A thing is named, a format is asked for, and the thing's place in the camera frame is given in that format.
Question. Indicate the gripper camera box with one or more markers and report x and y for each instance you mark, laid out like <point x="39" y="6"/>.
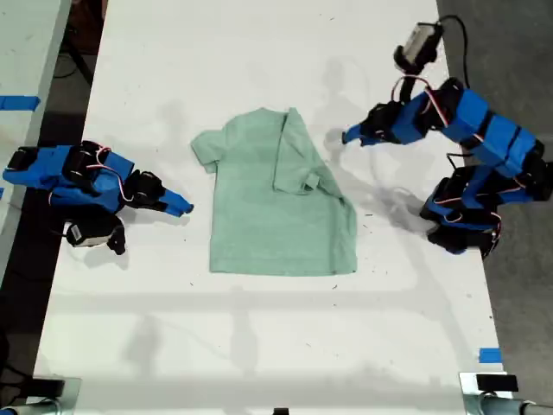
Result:
<point x="86" y="233"/>
<point x="418" y="43"/>

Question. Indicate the grey metal pipe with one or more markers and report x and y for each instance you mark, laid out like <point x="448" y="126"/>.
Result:
<point x="510" y="406"/>
<point x="26" y="408"/>

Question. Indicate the camera black stalk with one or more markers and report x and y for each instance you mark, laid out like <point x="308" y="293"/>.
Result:
<point x="117" y="240"/>
<point x="408" y="84"/>

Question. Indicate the metal table bracket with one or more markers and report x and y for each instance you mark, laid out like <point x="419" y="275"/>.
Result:
<point x="71" y="393"/>
<point x="468" y="393"/>

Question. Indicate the pale green T-shirt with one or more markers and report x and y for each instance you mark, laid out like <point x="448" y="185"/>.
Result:
<point x="259" y="216"/>

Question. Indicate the short blue tape strip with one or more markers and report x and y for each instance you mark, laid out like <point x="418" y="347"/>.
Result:
<point x="489" y="355"/>

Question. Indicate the small black box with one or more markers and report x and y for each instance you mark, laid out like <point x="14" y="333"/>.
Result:
<point x="47" y="386"/>
<point x="497" y="383"/>

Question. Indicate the long blue tape strip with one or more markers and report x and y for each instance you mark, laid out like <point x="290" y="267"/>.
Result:
<point x="19" y="103"/>

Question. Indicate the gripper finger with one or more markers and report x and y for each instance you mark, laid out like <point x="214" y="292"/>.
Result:
<point x="368" y="140"/>
<point x="177" y="199"/>
<point x="355" y="132"/>
<point x="168" y="208"/>

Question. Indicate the blue and black arm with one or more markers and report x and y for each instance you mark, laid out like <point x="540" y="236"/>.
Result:
<point x="497" y="134"/>
<point x="52" y="173"/>

